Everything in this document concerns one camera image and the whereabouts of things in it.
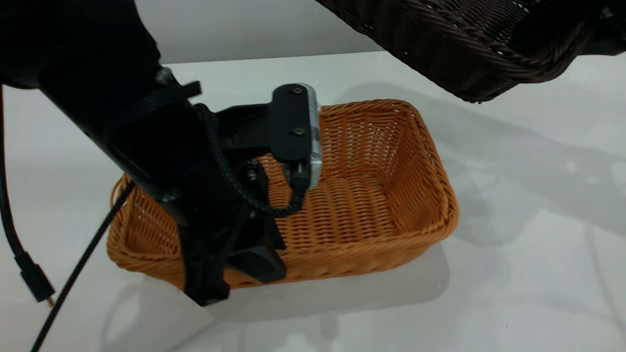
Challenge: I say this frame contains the smooth black cable with plug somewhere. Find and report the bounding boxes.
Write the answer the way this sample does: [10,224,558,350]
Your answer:
[0,86,56,308]

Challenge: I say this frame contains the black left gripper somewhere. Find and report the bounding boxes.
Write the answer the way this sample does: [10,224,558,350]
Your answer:
[169,147,288,307]

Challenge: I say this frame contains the black braided cable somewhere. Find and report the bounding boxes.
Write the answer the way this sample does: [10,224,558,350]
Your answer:
[30,103,309,352]

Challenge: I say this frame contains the light brown wicker basket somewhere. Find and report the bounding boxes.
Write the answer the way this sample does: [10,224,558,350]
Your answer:
[106,99,460,292]

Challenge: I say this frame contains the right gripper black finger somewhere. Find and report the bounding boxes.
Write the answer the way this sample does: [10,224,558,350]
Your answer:
[584,22,626,55]

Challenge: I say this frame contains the dark brown wicker basket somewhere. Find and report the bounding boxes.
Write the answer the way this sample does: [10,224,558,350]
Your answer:
[315,0,626,103]

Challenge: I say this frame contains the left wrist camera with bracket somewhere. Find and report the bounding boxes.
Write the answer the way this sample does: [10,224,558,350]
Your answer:
[215,82,324,192]

